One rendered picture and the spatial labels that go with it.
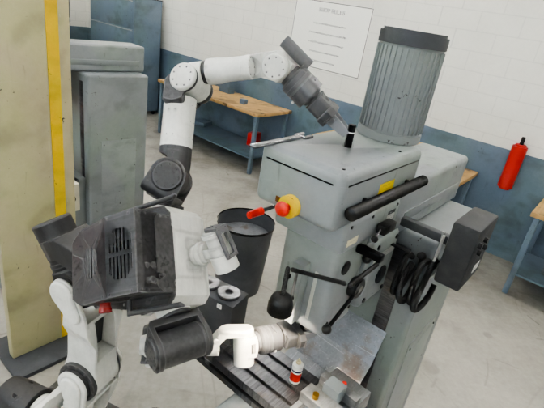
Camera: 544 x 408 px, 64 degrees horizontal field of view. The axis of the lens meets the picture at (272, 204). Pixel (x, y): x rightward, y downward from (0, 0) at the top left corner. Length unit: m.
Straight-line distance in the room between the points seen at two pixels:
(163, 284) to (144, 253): 0.09
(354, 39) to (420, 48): 4.76
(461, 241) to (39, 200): 2.17
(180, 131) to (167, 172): 0.13
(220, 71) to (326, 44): 5.10
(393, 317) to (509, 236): 3.93
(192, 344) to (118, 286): 0.23
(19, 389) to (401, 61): 1.78
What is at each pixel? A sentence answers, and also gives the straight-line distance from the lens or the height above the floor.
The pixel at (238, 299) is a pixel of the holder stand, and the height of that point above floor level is 1.15.
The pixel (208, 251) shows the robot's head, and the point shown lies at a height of 1.62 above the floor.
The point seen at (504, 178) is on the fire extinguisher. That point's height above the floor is 0.92.
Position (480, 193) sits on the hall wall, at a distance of 5.58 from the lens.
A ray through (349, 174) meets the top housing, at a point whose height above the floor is 1.88.
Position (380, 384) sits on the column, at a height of 0.88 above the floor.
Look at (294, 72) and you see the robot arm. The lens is 1.21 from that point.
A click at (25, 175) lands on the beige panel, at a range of 2.65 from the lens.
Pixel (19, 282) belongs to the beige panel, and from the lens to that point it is 2.94.
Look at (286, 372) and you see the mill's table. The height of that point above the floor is 0.97.
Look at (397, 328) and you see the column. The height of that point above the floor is 1.17.
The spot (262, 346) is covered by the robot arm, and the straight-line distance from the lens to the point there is 1.44.
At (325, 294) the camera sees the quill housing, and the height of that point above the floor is 1.47.
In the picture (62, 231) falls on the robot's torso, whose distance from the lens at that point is 1.41.
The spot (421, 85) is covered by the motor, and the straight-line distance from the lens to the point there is 1.37.
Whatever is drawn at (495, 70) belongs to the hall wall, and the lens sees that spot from 5.43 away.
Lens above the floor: 2.21
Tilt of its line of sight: 24 degrees down
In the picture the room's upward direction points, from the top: 10 degrees clockwise
